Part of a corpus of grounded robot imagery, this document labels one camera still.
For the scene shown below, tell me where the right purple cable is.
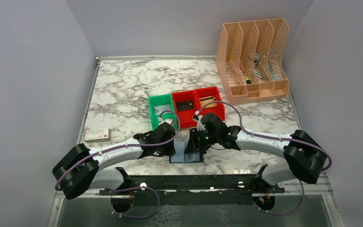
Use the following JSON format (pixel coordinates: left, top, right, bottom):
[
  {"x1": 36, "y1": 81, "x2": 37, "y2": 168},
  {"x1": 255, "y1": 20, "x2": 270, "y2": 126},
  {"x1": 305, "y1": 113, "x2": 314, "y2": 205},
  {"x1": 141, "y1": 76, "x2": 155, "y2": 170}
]
[{"x1": 195, "y1": 101, "x2": 333, "y2": 217}]

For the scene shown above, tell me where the round grey tin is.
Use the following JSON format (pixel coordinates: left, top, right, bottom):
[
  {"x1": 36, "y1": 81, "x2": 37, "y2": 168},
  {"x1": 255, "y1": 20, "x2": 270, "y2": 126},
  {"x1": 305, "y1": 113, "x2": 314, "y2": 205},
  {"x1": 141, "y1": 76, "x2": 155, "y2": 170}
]
[{"x1": 253, "y1": 53, "x2": 261, "y2": 67}]

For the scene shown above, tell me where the purple cable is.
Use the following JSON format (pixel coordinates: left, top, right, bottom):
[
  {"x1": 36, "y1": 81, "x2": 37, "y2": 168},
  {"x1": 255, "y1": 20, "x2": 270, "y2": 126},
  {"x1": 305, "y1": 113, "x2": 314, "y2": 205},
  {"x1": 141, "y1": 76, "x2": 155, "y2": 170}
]
[
  {"x1": 54, "y1": 110, "x2": 182, "y2": 192},
  {"x1": 195, "y1": 101, "x2": 333, "y2": 217}
]

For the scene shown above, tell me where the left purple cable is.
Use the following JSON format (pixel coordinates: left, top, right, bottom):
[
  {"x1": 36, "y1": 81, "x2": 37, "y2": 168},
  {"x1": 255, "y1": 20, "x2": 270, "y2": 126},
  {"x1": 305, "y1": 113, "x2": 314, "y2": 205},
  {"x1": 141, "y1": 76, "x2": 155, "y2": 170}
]
[{"x1": 54, "y1": 110, "x2": 182, "y2": 192}]

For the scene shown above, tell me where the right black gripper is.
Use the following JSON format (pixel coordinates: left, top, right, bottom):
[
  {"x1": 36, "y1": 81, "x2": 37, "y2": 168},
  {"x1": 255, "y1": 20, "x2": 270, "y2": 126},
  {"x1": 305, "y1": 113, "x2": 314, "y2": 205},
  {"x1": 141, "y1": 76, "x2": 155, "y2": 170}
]
[{"x1": 185, "y1": 127, "x2": 220, "y2": 154}]

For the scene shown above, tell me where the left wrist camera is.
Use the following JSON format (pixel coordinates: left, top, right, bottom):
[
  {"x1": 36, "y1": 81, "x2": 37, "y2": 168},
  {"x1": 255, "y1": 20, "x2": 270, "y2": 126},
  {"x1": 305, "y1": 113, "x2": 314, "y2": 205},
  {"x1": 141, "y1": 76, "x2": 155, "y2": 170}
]
[{"x1": 158, "y1": 117, "x2": 174, "y2": 126}]

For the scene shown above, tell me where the red pencil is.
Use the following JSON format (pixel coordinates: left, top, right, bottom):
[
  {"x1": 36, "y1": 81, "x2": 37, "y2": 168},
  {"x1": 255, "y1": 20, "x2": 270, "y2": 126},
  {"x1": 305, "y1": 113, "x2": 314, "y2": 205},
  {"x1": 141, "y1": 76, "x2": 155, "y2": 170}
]
[{"x1": 240, "y1": 64, "x2": 250, "y2": 80}]

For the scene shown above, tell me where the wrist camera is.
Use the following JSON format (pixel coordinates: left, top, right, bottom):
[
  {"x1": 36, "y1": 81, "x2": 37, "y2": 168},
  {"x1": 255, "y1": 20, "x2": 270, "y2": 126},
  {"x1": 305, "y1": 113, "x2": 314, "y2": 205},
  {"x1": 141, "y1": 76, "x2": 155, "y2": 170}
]
[
  {"x1": 158, "y1": 117, "x2": 174, "y2": 126},
  {"x1": 193, "y1": 110, "x2": 207, "y2": 131}
]

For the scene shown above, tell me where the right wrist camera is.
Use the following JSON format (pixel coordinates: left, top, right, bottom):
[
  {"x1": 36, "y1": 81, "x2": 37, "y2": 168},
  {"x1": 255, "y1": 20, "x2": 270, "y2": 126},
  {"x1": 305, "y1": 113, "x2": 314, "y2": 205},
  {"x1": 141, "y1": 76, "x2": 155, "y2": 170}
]
[{"x1": 193, "y1": 110, "x2": 207, "y2": 131}]

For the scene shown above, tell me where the navy blue card holder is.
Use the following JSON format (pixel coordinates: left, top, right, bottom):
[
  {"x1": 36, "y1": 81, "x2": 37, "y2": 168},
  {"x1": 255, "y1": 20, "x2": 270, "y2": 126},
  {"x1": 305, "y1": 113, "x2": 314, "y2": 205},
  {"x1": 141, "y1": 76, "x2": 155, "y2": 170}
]
[{"x1": 169, "y1": 141, "x2": 204, "y2": 164}]

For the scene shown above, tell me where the white red small box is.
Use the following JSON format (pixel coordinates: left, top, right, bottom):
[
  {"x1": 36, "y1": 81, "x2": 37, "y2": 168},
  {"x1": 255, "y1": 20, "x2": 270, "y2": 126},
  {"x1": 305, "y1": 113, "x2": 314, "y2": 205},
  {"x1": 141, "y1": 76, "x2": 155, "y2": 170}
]
[{"x1": 84, "y1": 128, "x2": 111, "y2": 143}]

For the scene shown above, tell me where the green plastic bin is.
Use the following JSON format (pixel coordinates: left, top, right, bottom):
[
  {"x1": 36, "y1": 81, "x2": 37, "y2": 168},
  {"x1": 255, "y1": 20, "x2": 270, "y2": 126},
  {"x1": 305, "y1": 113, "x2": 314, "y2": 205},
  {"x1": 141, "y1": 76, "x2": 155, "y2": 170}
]
[{"x1": 148, "y1": 94, "x2": 176, "y2": 130}]

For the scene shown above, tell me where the black card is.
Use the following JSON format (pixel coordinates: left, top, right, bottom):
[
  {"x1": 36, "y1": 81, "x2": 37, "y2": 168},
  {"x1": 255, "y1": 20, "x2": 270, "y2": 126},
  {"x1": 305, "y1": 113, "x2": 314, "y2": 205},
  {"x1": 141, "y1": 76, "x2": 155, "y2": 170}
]
[{"x1": 176, "y1": 100, "x2": 194, "y2": 112}]

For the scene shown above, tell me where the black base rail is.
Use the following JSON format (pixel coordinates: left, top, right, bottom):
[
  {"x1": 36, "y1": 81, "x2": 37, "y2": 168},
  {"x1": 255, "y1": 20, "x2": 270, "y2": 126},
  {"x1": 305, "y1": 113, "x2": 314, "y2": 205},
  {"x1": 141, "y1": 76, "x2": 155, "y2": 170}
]
[{"x1": 99, "y1": 169, "x2": 285, "y2": 213}]

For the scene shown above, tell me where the red double bin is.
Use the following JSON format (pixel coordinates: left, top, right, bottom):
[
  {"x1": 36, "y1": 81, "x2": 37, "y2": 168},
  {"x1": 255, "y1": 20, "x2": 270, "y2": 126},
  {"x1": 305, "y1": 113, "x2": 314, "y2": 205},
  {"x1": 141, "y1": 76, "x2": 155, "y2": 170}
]
[{"x1": 172, "y1": 87, "x2": 222, "y2": 129}]

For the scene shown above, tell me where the peach desk file organizer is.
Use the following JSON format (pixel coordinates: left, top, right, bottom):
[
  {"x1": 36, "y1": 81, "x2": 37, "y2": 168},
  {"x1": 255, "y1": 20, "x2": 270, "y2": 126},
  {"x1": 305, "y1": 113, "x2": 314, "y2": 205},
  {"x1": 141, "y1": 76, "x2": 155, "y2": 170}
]
[{"x1": 216, "y1": 18, "x2": 290, "y2": 105}]

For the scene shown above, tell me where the gold striped card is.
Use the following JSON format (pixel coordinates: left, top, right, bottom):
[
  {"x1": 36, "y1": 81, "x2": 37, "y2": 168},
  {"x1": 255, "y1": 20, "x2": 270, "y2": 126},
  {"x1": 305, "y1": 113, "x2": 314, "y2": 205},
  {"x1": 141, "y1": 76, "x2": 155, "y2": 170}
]
[{"x1": 199, "y1": 96, "x2": 217, "y2": 108}]

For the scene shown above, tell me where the silver VIP card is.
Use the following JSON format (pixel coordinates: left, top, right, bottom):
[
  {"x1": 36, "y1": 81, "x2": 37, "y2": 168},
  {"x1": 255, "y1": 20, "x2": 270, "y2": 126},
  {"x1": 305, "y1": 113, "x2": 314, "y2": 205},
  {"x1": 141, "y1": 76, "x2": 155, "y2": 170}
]
[{"x1": 154, "y1": 105, "x2": 172, "y2": 115}]

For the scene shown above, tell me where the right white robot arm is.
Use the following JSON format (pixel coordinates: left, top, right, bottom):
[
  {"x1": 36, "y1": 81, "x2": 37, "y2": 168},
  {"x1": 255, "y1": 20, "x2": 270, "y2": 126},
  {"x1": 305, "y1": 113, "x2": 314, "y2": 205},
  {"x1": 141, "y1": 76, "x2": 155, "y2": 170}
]
[{"x1": 185, "y1": 113, "x2": 330, "y2": 192}]

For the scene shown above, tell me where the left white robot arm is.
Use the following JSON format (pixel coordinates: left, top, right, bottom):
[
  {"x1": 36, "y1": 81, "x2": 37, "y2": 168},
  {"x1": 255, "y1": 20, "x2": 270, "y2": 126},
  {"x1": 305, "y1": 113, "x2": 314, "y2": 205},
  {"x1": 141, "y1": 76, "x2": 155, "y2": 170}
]
[{"x1": 52, "y1": 122, "x2": 178, "y2": 200}]

